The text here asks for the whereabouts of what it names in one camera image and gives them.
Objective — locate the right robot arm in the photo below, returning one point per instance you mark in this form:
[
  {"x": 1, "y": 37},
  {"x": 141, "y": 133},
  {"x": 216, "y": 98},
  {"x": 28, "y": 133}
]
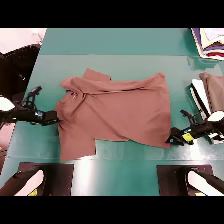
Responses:
[{"x": 207, "y": 126}]

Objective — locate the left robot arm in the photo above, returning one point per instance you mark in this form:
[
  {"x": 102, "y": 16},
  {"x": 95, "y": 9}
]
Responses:
[{"x": 20, "y": 115}]

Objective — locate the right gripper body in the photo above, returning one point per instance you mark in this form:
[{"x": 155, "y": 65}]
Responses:
[{"x": 180, "y": 136}]

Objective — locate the reddish brown T-shirt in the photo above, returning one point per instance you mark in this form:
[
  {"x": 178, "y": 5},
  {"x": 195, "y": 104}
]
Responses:
[{"x": 116, "y": 110}]

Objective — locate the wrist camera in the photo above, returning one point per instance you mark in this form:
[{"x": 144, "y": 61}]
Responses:
[
  {"x": 33, "y": 93},
  {"x": 188, "y": 116}
]

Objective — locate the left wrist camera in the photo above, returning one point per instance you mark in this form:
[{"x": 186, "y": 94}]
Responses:
[{"x": 33, "y": 93}]

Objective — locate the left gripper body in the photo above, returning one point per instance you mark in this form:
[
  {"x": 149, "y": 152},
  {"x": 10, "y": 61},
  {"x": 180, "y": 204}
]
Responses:
[{"x": 50, "y": 117}]

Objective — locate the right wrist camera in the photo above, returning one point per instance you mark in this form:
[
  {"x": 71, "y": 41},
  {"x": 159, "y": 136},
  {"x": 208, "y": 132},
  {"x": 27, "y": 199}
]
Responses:
[{"x": 188, "y": 116}]

